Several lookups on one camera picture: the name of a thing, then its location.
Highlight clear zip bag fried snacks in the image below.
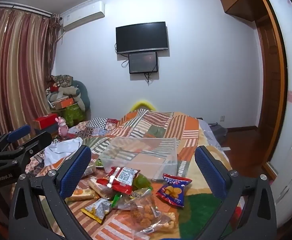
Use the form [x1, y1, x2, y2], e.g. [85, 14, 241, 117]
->
[112, 189, 177, 233]

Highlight patchwork striped blanket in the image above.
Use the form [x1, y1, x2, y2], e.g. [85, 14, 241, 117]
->
[26, 109, 201, 240]

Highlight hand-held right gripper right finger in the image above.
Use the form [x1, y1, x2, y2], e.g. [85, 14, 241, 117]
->
[195, 145, 278, 240]

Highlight grey plush toy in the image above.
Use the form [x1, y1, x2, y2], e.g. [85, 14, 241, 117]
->
[47, 80, 86, 112]

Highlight wooden door frame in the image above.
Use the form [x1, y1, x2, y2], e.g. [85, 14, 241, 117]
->
[254, 0, 289, 172]

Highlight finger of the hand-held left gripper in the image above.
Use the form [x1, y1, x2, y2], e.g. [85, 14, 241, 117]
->
[0, 131, 53, 167]
[0, 124, 32, 153]

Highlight yellow round object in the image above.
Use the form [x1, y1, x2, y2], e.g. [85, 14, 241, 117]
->
[130, 99, 158, 112]

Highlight clear plastic storage bin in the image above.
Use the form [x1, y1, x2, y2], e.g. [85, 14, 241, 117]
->
[100, 137, 178, 182]

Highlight blue chip packet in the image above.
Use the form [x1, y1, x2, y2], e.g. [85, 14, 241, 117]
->
[156, 173, 193, 208]

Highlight grey bag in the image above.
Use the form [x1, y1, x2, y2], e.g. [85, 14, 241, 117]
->
[207, 122, 228, 143]

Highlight pale rice cracker packet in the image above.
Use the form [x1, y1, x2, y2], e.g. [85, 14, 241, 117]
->
[87, 177, 117, 201]

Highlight orange print cracker packet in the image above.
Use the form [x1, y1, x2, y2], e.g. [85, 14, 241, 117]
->
[66, 187, 97, 202]

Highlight small black wall monitor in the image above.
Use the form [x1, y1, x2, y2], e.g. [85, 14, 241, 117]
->
[128, 51, 159, 74]

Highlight striped red curtain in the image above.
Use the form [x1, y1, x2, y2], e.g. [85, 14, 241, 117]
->
[0, 5, 62, 142]

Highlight dark flat box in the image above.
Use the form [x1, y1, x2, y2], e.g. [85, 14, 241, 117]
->
[34, 124, 60, 138]

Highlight orange cardboard box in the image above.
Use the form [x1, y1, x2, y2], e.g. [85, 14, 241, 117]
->
[53, 97, 75, 110]

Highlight floral cloth bundle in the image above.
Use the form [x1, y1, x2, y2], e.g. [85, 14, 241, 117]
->
[49, 74, 74, 88]

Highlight white air conditioner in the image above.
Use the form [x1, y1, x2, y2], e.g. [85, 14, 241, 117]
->
[62, 1, 105, 32]

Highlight green cardboard box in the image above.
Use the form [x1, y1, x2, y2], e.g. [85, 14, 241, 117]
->
[62, 103, 85, 128]

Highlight white cloth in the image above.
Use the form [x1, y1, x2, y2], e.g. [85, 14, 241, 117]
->
[44, 137, 84, 167]

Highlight white appliance with stickers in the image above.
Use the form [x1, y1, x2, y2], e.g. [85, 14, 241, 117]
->
[268, 134, 292, 228]

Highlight red snack packet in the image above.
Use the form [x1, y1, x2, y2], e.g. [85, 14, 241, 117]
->
[96, 166, 140, 194]

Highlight pink toy figure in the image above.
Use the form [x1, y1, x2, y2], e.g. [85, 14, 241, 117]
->
[55, 116, 69, 139]

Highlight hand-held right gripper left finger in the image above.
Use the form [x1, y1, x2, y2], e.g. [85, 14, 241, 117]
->
[9, 145, 93, 240]

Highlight large black wall television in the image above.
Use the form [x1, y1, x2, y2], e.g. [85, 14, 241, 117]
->
[115, 21, 169, 55]

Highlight yellow snack packet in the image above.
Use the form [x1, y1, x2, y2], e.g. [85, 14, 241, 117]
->
[80, 197, 113, 224]

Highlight green jelly cup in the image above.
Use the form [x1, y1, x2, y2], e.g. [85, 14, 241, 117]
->
[132, 174, 153, 191]

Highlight white curtain rail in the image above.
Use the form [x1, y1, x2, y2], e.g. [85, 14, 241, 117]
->
[0, 2, 54, 18]

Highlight red flat box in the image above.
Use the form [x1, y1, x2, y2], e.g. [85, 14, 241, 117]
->
[33, 113, 59, 131]

